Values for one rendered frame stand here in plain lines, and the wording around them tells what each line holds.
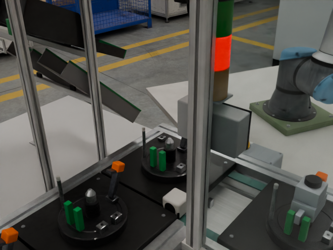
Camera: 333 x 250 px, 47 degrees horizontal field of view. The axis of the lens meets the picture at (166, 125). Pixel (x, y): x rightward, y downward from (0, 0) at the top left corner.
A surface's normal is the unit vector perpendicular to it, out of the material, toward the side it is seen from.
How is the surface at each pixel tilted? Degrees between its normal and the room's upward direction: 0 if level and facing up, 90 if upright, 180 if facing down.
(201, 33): 90
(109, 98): 90
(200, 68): 90
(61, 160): 0
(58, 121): 0
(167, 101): 0
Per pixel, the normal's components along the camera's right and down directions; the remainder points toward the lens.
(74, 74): 0.65, 0.36
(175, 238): -0.01, -0.88
